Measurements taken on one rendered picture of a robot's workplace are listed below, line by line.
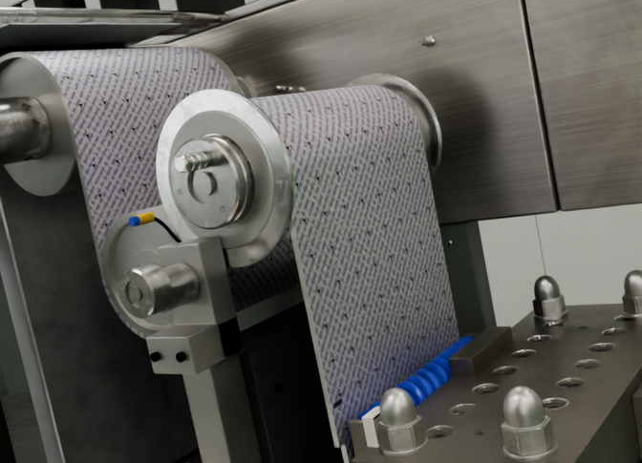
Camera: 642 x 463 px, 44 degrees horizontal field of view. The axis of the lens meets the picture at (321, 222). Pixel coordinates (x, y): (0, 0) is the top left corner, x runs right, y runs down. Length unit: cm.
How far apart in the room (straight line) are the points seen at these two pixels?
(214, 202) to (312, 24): 41
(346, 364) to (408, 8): 43
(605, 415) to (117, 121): 52
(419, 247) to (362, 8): 31
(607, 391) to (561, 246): 275
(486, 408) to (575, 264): 276
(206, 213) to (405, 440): 23
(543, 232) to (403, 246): 267
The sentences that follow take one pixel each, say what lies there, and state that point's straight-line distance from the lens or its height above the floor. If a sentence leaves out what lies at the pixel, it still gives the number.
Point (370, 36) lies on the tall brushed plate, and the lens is 94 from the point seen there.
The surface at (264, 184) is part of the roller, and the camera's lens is 62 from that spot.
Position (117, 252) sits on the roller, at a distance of 78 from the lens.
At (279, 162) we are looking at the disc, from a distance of 61.
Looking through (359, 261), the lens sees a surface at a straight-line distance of 69.
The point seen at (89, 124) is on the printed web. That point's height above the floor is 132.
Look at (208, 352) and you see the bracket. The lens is 65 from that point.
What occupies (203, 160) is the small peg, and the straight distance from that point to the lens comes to 62.
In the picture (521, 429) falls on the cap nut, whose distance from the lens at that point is 56.
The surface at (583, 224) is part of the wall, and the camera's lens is 335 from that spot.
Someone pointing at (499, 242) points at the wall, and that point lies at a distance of 349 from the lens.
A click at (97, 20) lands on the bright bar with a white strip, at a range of 93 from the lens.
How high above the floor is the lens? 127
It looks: 6 degrees down
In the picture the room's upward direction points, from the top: 11 degrees counter-clockwise
